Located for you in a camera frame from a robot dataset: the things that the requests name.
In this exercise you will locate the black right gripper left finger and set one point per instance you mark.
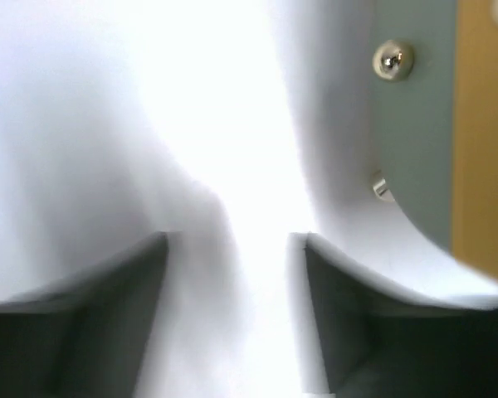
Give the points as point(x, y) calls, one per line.
point(87, 336)

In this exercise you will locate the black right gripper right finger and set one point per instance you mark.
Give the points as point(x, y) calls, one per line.
point(376, 345)

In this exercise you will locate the yellow drawer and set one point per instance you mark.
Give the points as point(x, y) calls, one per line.
point(475, 137)

